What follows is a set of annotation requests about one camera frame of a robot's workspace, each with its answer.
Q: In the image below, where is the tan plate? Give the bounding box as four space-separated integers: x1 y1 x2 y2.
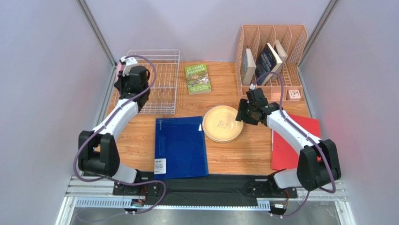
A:
202 105 244 140

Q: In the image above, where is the blue plate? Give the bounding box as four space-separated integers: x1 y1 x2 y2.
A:
208 137 236 143

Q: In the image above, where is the pink plate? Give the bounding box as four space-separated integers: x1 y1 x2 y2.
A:
115 61 126 82

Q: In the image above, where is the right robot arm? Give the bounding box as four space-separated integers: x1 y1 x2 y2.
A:
236 88 341 194

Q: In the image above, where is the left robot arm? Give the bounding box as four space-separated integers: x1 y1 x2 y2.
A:
74 66 150 185

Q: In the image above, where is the small white box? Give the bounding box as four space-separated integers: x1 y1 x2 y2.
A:
287 90 302 101

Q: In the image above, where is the grey book in organizer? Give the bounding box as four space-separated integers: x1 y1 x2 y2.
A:
241 48 256 86

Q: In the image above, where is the dark blue book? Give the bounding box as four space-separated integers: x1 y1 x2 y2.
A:
255 43 282 86

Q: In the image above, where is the green treehouse book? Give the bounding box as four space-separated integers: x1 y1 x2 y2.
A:
185 63 212 95

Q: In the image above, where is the peach file organizer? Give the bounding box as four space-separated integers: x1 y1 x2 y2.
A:
235 25 308 105

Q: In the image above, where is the red folder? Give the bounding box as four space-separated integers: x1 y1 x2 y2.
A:
271 114 321 171

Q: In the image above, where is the white book in organizer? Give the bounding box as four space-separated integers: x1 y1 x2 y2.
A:
274 39 288 64

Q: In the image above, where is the blue folder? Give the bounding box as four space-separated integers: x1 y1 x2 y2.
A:
154 116 209 180

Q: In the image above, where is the white wire dish rack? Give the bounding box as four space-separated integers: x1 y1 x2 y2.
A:
127 49 180 115

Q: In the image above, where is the aluminium mounting rail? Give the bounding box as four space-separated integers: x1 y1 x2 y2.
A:
65 174 348 211

